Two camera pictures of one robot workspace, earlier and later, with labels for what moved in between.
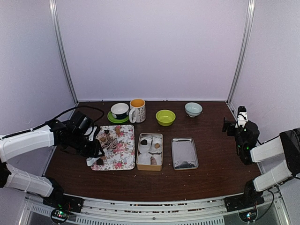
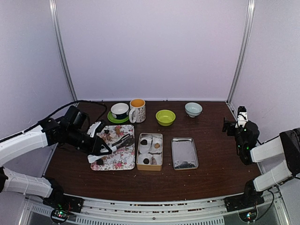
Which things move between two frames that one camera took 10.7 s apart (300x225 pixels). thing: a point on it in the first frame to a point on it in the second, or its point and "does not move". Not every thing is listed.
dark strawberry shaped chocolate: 144,142 does not move
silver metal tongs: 112,144 to 126,141
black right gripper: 225,126 does not move
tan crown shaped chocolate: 157,145 does not move
